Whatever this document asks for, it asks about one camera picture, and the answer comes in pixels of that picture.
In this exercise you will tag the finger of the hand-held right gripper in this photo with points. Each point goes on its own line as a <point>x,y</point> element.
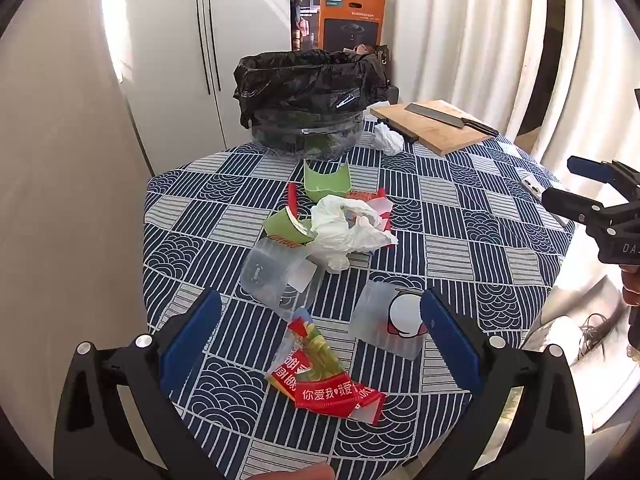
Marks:
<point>585,165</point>
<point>570,202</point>

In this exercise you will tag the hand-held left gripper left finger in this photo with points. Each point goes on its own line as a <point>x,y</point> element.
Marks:
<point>192,342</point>

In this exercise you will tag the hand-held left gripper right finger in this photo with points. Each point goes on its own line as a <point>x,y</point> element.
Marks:
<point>450,345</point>

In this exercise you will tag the red and white wrapper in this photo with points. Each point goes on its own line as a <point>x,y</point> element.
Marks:
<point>372,200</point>

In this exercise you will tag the white tissue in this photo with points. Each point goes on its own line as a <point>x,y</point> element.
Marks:
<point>387,139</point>

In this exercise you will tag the green paper cup piece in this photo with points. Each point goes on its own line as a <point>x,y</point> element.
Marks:
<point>325,185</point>
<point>282,225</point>

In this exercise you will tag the clear plastic trash bin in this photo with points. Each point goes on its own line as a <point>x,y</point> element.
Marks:
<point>305,135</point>

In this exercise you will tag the bin with black bag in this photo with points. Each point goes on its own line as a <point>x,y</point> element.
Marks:
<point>300,82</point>

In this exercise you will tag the person's right hand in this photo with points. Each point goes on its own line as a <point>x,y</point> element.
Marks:
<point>632,285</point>

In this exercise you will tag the person's left hand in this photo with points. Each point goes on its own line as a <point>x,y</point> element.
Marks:
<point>305,472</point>

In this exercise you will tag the white smartphone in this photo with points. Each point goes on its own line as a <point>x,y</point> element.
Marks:
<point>532,185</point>

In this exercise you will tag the clear plastic cup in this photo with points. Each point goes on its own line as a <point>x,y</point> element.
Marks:
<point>272,275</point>

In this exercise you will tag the blue patterned tablecloth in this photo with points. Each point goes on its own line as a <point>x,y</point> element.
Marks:
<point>450,240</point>

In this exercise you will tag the red and gold wrapper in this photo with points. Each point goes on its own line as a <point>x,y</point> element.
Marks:
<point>320,385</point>

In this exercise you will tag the wooden cutting board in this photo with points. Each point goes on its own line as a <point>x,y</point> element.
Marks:
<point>445,132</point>

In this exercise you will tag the white crumpled plastic bag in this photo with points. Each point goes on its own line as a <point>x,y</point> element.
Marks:
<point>340,235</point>

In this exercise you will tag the steel cleaver knife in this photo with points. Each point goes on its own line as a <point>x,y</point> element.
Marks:
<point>430,111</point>

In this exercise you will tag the red plastic stick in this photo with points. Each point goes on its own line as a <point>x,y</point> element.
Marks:
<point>292,200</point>

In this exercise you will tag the white curtain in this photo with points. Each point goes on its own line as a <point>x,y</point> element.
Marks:
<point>450,35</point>

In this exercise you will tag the brown handbag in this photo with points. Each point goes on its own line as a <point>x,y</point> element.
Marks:
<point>381,57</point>

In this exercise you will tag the orange cardboard box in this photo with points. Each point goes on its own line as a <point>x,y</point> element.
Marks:
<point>345,15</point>

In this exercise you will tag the white wardrobe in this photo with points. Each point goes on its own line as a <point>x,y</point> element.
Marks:
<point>160,60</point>

